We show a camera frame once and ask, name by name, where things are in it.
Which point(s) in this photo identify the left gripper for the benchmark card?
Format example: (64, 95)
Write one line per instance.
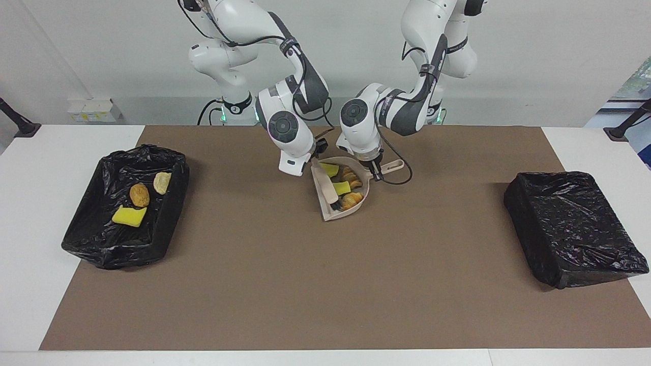
(374, 161)

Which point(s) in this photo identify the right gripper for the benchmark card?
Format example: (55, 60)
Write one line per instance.
(321, 147)

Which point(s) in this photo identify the beige brush with black bristles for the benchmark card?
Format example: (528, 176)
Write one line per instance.
(327, 185)

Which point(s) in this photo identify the beige dustpan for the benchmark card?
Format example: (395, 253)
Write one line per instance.
(356, 208)

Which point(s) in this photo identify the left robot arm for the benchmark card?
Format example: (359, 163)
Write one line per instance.
(422, 25)

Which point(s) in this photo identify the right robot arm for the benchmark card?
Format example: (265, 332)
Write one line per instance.
(239, 20)

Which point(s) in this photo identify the bin lined with black bag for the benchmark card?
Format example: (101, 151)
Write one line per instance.
(574, 229)
(91, 239)

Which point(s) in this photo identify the yellow sponge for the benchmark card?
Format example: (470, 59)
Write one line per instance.
(128, 216)
(329, 169)
(341, 188)

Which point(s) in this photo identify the croissant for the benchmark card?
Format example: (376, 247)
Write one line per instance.
(351, 177)
(352, 200)

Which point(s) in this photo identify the pale flat bread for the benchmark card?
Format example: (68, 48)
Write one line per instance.
(163, 182)

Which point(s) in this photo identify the round brown bread roll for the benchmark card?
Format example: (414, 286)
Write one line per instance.
(139, 195)

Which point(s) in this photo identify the black stand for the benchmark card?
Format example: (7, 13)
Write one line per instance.
(19, 122)
(628, 123)

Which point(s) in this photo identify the white wall socket box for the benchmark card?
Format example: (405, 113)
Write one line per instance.
(94, 110)

